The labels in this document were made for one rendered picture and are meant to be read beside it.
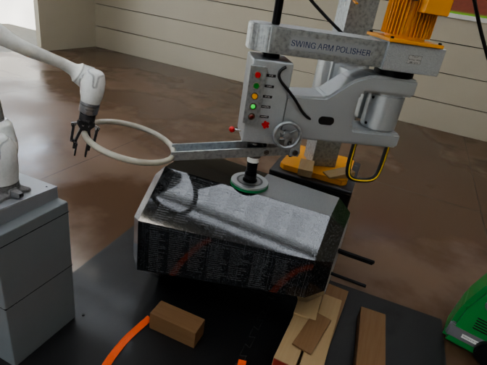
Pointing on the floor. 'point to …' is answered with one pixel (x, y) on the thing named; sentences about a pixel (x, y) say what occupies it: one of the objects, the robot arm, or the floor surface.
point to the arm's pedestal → (35, 279)
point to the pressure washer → (470, 321)
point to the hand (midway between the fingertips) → (80, 149)
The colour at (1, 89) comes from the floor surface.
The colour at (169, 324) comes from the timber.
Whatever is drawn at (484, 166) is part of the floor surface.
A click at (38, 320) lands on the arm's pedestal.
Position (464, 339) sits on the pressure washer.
